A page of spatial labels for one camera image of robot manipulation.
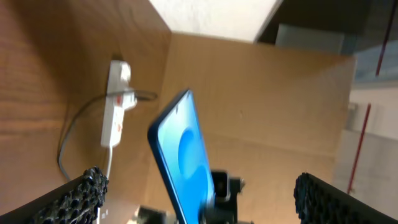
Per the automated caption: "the white charger plug adapter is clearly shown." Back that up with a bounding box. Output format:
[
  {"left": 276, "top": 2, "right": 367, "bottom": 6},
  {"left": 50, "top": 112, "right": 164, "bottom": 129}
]
[{"left": 107, "top": 60, "right": 131, "bottom": 93}]

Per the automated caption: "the blue Galaxy smartphone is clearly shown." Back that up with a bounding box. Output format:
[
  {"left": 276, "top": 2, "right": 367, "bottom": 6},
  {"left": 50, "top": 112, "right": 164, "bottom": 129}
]
[{"left": 147, "top": 89, "right": 215, "bottom": 224}]

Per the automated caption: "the white power strip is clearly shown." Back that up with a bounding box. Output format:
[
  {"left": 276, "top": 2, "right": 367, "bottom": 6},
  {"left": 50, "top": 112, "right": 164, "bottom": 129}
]
[{"left": 101, "top": 86, "right": 137, "bottom": 147}]

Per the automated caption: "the white power strip cord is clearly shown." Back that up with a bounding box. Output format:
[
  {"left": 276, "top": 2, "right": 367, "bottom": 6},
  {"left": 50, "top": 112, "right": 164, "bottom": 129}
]
[{"left": 95, "top": 146, "right": 113, "bottom": 224}]

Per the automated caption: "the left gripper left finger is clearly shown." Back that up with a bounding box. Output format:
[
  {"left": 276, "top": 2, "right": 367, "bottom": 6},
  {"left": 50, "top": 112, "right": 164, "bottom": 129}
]
[{"left": 1, "top": 166, "right": 109, "bottom": 224}]

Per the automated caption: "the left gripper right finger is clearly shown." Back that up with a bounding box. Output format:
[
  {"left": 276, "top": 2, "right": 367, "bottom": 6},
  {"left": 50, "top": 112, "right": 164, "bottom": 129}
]
[{"left": 294, "top": 173, "right": 397, "bottom": 224}]

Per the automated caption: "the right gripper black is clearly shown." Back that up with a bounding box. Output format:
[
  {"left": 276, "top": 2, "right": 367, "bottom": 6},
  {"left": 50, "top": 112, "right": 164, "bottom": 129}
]
[{"left": 136, "top": 170, "right": 252, "bottom": 224}]

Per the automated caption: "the black charger cable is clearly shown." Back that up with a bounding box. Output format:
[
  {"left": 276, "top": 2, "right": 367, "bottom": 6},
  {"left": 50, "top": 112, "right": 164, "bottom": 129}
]
[{"left": 57, "top": 89, "right": 158, "bottom": 182}]

